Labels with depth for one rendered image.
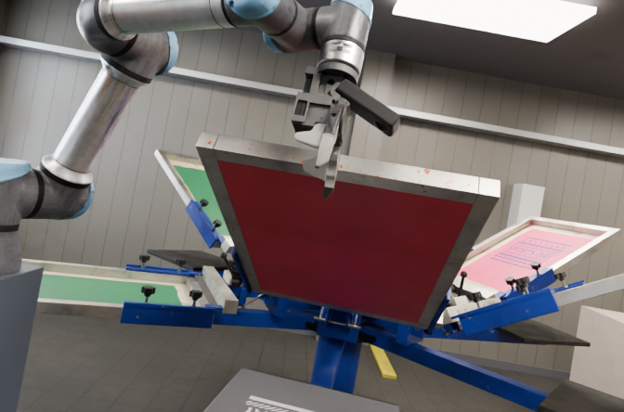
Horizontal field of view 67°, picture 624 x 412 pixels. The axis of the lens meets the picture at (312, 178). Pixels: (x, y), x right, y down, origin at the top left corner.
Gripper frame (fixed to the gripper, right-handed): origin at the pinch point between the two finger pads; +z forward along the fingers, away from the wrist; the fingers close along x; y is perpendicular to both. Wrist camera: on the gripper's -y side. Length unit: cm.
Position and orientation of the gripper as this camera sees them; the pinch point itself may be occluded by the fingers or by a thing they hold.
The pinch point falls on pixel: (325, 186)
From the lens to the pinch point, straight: 73.0
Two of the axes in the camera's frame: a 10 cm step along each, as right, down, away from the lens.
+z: -2.1, 9.3, -3.1
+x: -1.0, -3.4, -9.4
